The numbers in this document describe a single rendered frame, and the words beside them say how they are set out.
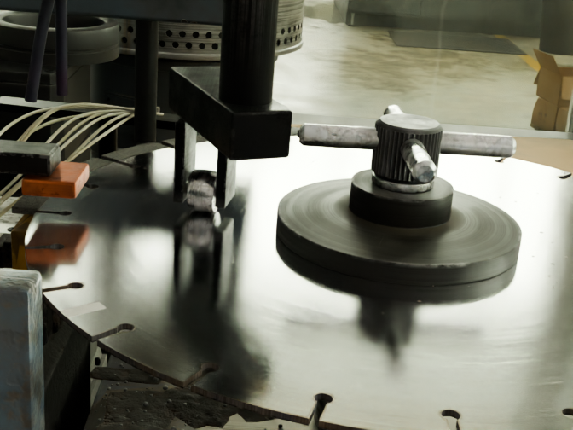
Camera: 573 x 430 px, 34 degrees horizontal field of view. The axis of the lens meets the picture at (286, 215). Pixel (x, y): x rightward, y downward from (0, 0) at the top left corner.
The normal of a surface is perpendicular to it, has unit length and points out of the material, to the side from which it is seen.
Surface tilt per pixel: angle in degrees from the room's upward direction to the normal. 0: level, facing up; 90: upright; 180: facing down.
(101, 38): 90
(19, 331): 90
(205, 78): 0
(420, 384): 0
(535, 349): 0
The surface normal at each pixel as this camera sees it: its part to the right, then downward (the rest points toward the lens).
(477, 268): 0.51, 0.33
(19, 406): 0.00, 0.35
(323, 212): -0.02, -0.93
